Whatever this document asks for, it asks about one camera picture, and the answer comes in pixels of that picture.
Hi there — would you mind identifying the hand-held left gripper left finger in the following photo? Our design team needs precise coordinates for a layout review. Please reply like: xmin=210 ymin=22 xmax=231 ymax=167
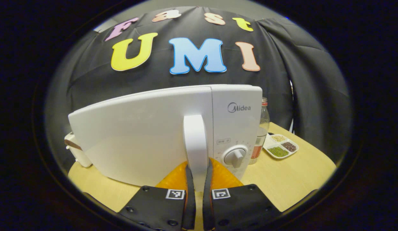
xmin=117 ymin=160 xmax=197 ymax=231

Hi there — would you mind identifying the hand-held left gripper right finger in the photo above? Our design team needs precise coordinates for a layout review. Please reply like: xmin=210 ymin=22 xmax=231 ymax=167
xmin=202 ymin=157 xmax=281 ymax=231

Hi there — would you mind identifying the white microwave oven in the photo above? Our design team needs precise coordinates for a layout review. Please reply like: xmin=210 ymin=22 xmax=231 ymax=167
xmin=68 ymin=84 xmax=263 ymax=193

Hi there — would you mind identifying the white divided dish of beans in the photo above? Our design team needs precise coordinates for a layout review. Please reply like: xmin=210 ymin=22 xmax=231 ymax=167
xmin=263 ymin=133 xmax=300 ymax=160

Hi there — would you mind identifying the glass bottle with red label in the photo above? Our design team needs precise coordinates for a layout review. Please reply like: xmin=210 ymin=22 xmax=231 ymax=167
xmin=249 ymin=97 xmax=270 ymax=165

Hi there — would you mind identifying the white toaster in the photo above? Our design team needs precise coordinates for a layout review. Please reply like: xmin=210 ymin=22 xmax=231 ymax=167
xmin=64 ymin=132 xmax=93 ymax=168

